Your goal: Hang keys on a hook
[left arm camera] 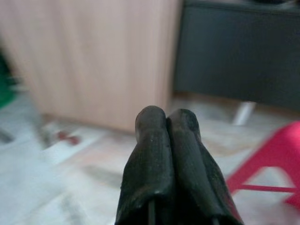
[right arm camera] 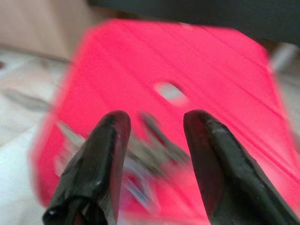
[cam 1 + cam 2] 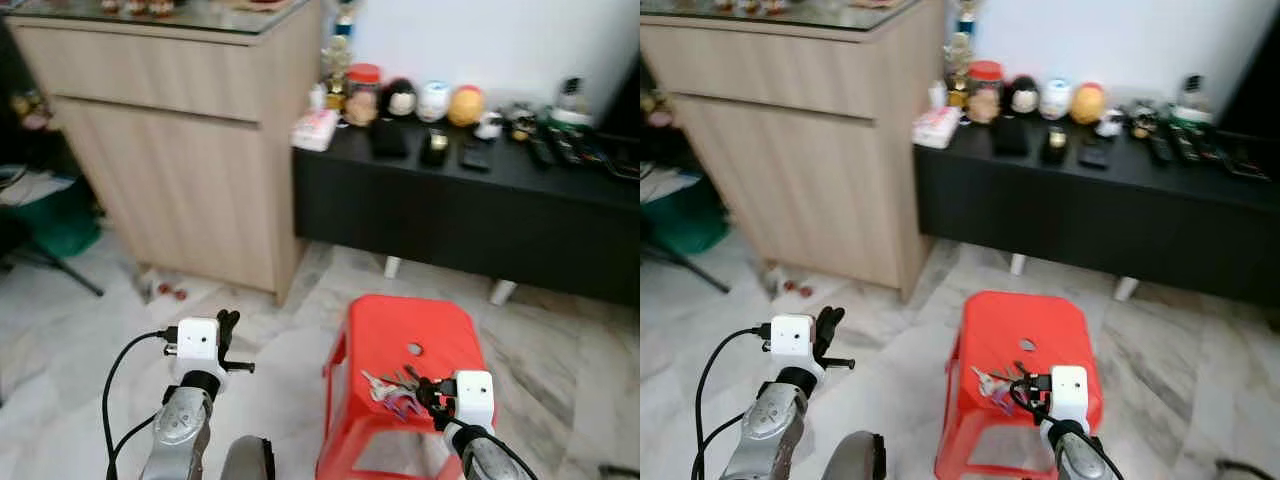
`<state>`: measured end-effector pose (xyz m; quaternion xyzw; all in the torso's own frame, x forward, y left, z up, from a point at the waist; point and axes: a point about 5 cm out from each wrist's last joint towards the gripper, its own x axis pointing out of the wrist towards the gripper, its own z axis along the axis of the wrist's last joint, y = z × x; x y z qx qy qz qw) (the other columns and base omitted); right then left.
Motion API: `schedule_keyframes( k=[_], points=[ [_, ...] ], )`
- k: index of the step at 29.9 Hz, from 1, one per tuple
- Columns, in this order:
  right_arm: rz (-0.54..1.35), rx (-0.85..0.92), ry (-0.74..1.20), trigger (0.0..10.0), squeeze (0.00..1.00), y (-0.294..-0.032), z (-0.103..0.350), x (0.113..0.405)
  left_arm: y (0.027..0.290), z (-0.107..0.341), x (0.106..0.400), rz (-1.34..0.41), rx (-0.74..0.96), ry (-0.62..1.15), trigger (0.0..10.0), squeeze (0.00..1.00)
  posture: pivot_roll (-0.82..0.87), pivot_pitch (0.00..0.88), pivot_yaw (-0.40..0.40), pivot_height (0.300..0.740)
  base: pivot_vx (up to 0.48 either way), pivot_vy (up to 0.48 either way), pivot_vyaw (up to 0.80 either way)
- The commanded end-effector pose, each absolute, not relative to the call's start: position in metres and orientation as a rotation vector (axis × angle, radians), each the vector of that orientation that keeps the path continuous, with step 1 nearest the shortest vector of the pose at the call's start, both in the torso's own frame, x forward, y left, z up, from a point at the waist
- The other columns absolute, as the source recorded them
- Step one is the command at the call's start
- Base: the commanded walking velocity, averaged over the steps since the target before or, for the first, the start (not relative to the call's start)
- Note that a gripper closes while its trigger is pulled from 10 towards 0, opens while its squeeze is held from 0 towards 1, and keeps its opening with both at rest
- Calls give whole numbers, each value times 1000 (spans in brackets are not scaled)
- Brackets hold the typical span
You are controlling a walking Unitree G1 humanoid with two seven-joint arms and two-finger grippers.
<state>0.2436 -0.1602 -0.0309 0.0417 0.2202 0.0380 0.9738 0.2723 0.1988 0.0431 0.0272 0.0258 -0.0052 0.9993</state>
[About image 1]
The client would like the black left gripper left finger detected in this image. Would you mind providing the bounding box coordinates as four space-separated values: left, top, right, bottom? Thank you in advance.
114 105 177 225

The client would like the green bag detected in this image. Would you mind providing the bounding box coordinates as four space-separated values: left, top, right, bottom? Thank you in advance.
0 50 22 111

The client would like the red plastic stool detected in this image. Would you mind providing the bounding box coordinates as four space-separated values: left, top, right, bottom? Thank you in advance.
226 120 300 213

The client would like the black low tv console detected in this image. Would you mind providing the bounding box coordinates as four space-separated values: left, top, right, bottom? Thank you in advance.
173 0 300 112

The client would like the light wooden cabinet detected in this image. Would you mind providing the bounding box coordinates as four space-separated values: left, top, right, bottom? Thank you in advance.
0 0 182 134

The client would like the white console leg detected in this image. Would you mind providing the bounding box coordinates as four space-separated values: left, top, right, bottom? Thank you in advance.
234 102 256 126

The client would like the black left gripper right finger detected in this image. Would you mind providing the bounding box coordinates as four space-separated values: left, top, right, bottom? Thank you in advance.
165 108 244 225

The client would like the small red floor object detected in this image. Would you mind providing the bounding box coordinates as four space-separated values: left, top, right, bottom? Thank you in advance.
57 131 79 145

